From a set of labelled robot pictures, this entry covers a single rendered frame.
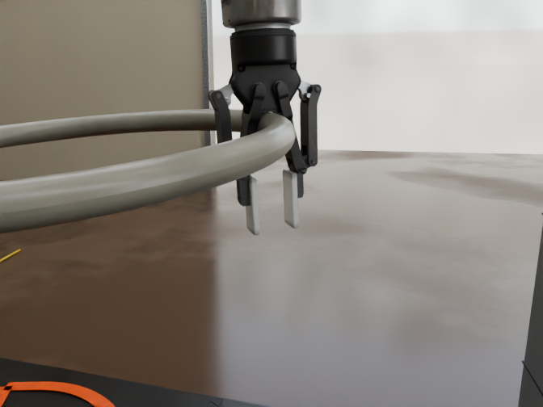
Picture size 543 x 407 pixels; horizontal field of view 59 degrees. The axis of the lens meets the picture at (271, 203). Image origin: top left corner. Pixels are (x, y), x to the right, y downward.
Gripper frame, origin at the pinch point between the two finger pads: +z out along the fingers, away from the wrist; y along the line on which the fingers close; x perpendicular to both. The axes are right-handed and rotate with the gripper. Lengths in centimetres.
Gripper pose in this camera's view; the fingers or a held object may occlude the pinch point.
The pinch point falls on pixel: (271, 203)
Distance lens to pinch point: 58.8
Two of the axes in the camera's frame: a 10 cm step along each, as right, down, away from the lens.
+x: 3.5, 2.4, -9.0
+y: -9.3, 1.4, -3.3
